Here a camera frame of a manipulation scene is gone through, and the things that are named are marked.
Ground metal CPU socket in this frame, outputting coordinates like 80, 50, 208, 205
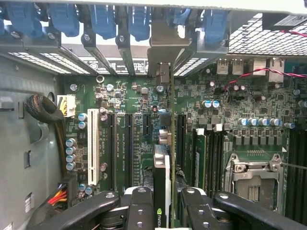
224, 152, 286, 214

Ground black RAM slot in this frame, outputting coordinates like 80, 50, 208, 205
218, 130, 225, 197
206, 130, 213, 197
212, 130, 219, 197

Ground white expansion slot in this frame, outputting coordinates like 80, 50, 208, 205
87, 108, 101, 186

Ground thin metal locking lever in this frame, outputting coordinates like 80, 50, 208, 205
279, 162, 307, 170

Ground short black expansion slot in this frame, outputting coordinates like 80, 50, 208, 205
143, 113, 152, 136

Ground white power connector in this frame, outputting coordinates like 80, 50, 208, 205
57, 94, 77, 118

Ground green Dell motherboard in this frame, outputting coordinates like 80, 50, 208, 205
56, 56, 307, 216

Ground metal ethernet port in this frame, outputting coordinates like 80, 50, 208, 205
267, 57, 285, 83

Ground metal USB port block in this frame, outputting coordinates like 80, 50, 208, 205
216, 58, 245, 75

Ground blue rear port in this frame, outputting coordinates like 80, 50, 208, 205
285, 59, 307, 74

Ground metal slot cover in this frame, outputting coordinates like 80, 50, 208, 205
81, 33, 116, 75
115, 34, 137, 76

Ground black open PC case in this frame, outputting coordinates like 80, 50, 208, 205
0, 0, 307, 230

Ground blue card retention latch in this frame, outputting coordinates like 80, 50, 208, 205
90, 4, 118, 40
6, 0, 43, 38
49, 2, 80, 37
203, 9, 229, 46
128, 6, 152, 42
171, 8, 191, 26

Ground red yellow power wires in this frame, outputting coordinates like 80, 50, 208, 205
47, 182, 70, 209

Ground black wire bundle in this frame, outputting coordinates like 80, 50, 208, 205
176, 164, 188, 192

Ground black sleeved power cable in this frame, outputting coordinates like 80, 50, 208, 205
25, 93, 69, 179

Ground red black twisted wire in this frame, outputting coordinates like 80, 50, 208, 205
224, 68, 307, 93

